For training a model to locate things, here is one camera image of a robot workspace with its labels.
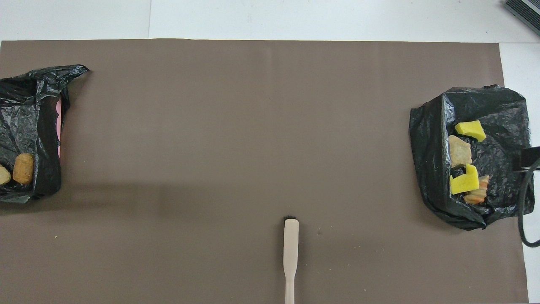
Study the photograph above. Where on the orange striped sponge piece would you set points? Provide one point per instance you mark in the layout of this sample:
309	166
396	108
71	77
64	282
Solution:
479	195

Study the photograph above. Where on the brown table mat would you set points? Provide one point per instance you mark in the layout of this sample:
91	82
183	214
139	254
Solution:
253	126

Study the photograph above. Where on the beige hand brush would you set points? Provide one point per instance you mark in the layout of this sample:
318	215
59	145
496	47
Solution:
290	245

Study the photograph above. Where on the notched green yellow sponge piece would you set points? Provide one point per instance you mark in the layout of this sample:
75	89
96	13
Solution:
464	183

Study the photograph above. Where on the black bag lined pink bin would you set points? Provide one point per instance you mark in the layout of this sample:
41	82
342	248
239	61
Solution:
29	114

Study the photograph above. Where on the brown cork-like roll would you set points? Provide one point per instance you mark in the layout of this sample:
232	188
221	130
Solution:
23	169

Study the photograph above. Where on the pale orange sponge piece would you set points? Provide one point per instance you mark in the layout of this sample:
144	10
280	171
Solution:
460	152

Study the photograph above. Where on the tan crumbly sponge piece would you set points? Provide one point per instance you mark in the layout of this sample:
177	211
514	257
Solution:
3	175

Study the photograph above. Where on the grey ribbed device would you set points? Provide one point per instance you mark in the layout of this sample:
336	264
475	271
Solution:
525	10

